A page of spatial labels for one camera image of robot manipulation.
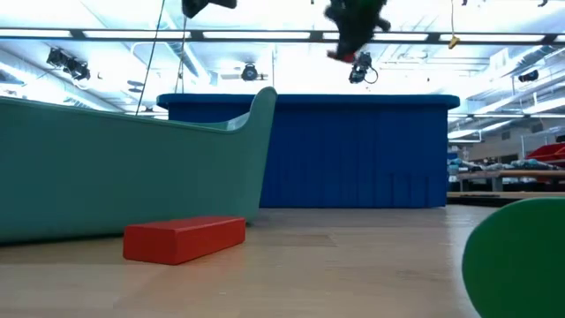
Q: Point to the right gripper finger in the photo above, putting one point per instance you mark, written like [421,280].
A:
[346,49]

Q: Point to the long red wooden block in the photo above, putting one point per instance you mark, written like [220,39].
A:
[342,57]

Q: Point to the large blue plastic bin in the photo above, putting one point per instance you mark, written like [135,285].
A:
[353,150]

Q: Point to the small green plastic basket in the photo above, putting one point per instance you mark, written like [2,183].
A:
[132,168]

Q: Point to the black round ceiling device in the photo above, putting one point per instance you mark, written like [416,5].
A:
[249,72]

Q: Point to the yellow hanging pendant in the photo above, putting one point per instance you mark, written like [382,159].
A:
[454,43]

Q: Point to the wooden workbench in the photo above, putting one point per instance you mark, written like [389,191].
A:
[507,174]

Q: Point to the red storage bin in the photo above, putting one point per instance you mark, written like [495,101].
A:
[549,153]

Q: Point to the green wooden block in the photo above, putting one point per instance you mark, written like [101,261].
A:
[521,260]

